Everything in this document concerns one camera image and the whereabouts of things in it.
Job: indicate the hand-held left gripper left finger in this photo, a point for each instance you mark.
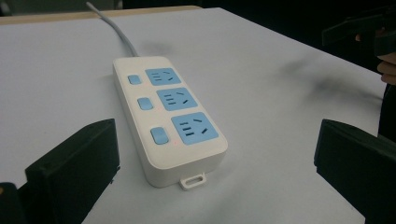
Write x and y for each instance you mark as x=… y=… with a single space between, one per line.
x=71 y=174

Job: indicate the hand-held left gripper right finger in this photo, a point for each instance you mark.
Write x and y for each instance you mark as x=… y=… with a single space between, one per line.
x=358 y=165

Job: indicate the white and blue power strip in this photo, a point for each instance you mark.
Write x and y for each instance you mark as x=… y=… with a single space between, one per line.
x=169 y=121

